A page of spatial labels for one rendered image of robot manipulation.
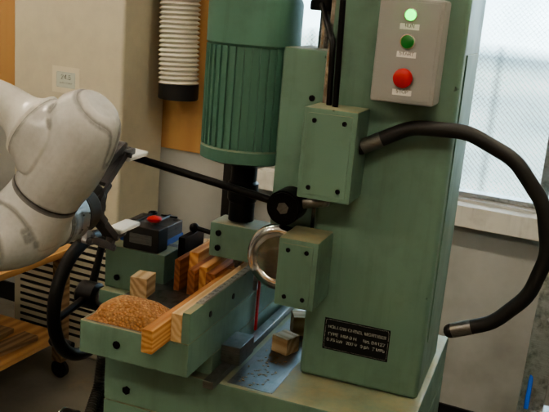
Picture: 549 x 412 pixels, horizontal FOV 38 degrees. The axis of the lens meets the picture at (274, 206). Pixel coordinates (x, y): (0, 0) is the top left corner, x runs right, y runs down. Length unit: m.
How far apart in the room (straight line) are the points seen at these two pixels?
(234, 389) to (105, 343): 0.24
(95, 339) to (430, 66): 0.72
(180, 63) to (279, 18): 1.58
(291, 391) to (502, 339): 1.59
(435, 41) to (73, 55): 2.06
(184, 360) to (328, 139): 0.44
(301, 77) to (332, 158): 0.20
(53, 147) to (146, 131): 2.05
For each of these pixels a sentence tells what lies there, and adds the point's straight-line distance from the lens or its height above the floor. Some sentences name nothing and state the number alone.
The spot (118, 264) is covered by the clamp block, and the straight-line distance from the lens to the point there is 1.62.
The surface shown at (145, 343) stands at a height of 0.92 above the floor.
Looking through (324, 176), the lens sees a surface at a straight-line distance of 1.28.
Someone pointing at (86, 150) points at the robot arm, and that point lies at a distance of 1.09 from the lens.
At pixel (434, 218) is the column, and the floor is 1.13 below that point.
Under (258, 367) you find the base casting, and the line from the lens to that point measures 1.49.
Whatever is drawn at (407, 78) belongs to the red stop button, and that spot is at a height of 1.36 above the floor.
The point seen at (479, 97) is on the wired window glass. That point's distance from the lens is 2.83.
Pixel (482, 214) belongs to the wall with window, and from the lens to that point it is 2.74.
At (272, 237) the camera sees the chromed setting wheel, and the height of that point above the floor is 1.06.
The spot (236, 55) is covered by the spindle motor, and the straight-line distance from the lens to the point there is 1.43.
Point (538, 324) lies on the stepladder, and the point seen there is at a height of 0.73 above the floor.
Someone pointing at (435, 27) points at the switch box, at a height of 1.44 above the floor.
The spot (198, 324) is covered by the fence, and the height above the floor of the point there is 0.92.
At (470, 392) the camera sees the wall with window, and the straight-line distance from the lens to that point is 3.01.
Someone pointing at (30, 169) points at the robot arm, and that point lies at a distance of 1.12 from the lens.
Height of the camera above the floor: 1.45
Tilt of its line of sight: 14 degrees down
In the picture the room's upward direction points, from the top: 5 degrees clockwise
